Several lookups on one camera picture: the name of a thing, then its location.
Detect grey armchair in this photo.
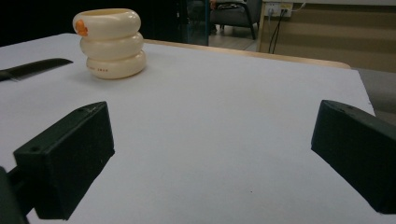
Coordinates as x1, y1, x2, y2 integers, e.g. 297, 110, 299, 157
209, 0, 263, 41

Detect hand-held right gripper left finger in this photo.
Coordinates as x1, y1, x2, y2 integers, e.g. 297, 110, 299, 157
12, 101, 116, 221

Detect black comb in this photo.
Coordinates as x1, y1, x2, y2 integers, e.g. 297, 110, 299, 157
0, 58, 74, 83

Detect black power cable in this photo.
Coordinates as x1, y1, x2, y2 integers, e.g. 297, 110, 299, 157
267, 8, 289, 55

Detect cream ringed pen holder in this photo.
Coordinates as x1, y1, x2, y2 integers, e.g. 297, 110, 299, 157
72, 7, 148, 80

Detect white wall socket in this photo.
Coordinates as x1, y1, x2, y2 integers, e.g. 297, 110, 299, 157
264, 2, 294, 18

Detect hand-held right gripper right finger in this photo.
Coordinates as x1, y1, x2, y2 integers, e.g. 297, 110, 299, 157
310, 99, 396, 215

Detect dark glass partition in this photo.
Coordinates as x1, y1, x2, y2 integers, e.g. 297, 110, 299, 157
177, 0, 210, 47

